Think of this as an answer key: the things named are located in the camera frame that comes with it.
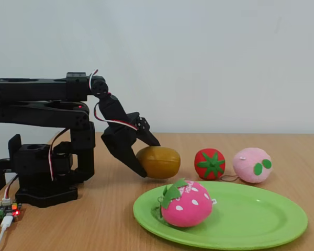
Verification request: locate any pink plush strawberry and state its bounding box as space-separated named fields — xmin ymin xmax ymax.
xmin=156 ymin=178 xmax=217 ymax=227

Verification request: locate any green oval plate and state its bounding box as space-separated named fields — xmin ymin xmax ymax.
xmin=132 ymin=180 xmax=309 ymax=249

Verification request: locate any pale pink plush peach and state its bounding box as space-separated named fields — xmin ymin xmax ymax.
xmin=219 ymin=147 xmax=273 ymax=184

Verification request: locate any white red shoulder servo wire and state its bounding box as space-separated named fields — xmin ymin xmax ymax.
xmin=48 ymin=128 xmax=71 ymax=181

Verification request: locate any white USB cable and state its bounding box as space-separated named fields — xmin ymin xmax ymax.
xmin=0 ymin=215 xmax=15 ymax=251

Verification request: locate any motor controller board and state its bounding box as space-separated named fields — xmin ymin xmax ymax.
xmin=0 ymin=200 xmax=24 ymax=223

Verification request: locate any red plush tomato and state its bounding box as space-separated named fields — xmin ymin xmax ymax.
xmin=194 ymin=147 xmax=226 ymax=180

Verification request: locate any white red gripper servo wire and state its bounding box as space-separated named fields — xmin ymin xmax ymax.
xmin=93 ymin=101 xmax=139 ymax=131

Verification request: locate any brown kiwi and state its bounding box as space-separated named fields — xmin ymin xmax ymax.
xmin=135 ymin=146 xmax=181 ymax=180

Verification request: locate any white red board wire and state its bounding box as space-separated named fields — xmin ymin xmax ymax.
xmin=2 ymin=174 xmax=19 ymax=206

